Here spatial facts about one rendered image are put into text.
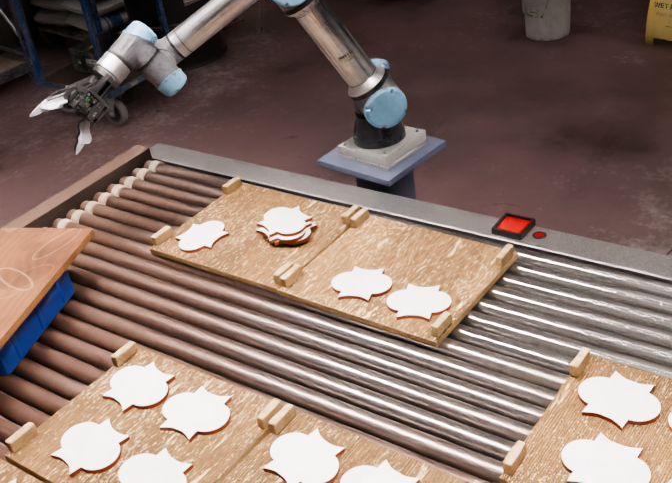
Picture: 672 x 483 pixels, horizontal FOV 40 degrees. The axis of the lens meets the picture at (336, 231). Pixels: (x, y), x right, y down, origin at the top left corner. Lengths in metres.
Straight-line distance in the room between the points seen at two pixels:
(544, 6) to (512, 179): 1.66
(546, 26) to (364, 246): 3.71
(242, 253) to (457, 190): 2.12
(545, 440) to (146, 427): 0.73
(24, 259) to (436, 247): 0.94
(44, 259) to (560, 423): 1.20
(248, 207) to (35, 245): 0.53
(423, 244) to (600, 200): 2.03
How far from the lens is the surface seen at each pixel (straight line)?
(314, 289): 2.06
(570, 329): 1.92
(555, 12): 5.71
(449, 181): 4.30
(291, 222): 2.24
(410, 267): 2.08
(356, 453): 1.66
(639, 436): 1.68
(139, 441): 1.80
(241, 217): 2.38
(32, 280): 2.16
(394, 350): 1.89
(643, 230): 3.91
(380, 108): 2.46
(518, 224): 2.21
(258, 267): 2.17
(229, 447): 1.73
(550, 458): 1.63
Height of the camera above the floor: 2.11
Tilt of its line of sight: 31 degrees down
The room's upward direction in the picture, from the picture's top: 9 degrees counter-clockwise
